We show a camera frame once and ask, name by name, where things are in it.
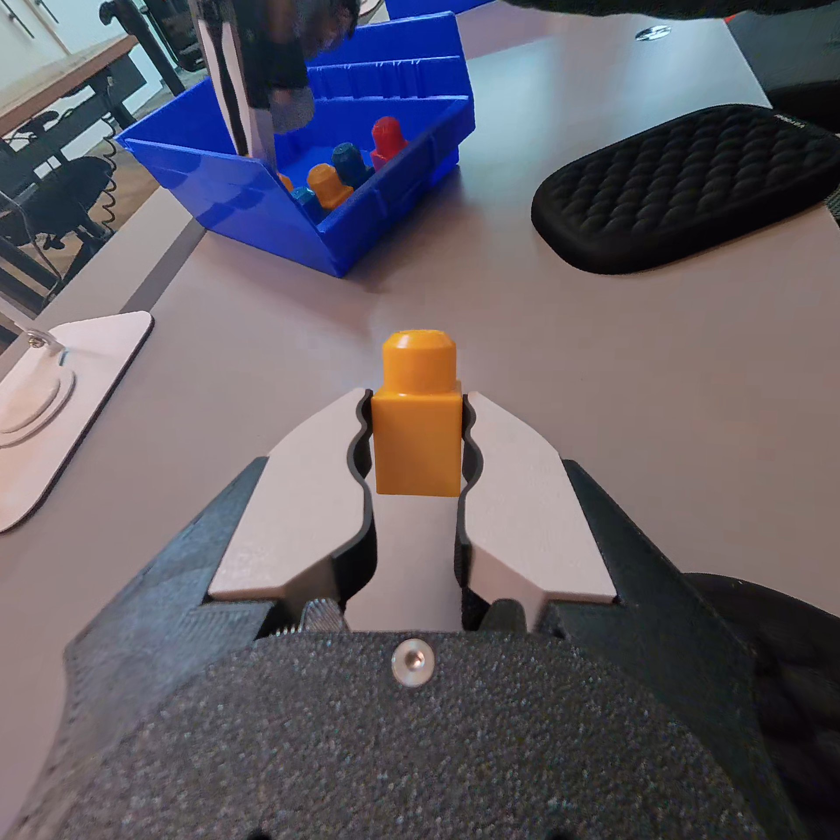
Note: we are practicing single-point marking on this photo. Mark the red mega block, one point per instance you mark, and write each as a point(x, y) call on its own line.
point(387, 141)

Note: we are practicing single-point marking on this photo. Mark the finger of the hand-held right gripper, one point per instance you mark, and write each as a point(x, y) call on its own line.
point(213, 59)
point(259, 131)

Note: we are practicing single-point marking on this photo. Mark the wooden desk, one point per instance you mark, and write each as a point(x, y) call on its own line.
point(59, 72)

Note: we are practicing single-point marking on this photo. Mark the black office chair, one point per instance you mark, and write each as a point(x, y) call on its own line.
point(170, 33)
point(65, 190)

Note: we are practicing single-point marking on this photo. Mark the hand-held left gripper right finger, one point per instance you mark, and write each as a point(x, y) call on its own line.
point(531, 518)

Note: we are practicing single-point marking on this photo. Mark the yellow mega block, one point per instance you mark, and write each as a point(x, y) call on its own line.
point(417, 446)
point(286, 182)
point(328, 187)

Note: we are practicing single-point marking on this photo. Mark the person's right forearm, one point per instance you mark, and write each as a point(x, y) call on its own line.
point(656, 6)

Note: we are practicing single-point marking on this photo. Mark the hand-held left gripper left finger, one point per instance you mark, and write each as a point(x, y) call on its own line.
point(295, 518)

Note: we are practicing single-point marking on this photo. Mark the white document stand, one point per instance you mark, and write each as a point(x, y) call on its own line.
point(85, 394)

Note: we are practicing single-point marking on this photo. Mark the small silver oval disc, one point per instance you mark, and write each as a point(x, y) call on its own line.
point(653, 33)

